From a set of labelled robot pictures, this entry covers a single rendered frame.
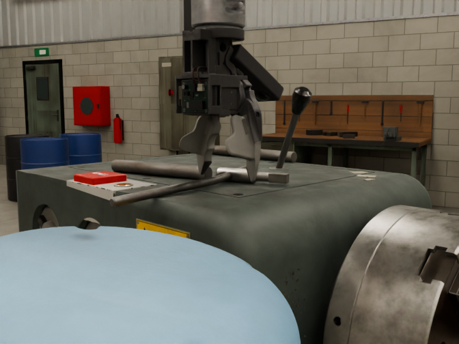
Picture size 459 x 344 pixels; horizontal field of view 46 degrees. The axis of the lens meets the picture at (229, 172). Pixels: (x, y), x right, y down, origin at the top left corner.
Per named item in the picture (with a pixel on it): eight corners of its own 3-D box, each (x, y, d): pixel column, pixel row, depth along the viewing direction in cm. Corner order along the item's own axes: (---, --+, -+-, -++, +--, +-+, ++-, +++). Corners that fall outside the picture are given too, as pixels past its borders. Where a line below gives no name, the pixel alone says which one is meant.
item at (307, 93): (284, 115, 91) (285, 86, 90) (296, 115, 93) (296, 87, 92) (303, 115, 88) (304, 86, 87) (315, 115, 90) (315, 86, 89)
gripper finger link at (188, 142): (166, 167, 80) (182, 111, 76) (196, 164, 84) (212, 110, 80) (178, 177, 78) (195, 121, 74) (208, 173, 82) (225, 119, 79)
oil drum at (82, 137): (52, 195, 771) (49, 134, 759) (82, 189, 821) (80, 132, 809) (82, 199, 741) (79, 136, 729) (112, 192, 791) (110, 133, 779)
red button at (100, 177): (73, 186, 84) (72, 173, 84) (106, 182, 88) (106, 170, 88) (93, 191, 80) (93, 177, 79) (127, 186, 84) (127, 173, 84)
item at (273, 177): (289, 184, 81) (221, 179, 86) (290, 170, 80) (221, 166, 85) (285, 187, 79) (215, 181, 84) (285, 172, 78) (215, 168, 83)
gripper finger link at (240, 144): (227, 185, 71) (207, 121, 73) (257, 181, 75) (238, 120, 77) (243, 178, 69) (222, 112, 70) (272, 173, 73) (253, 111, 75)
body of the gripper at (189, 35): (173, 118, 75) (172, 29, 73) (218, 117, 81) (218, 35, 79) (211, 119, 70) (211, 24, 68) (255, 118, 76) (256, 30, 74)
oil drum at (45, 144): (12, 208, 679) (9, 139, 667) (50, 201, 729) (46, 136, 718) (44, 213, 649) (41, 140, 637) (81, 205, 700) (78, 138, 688)
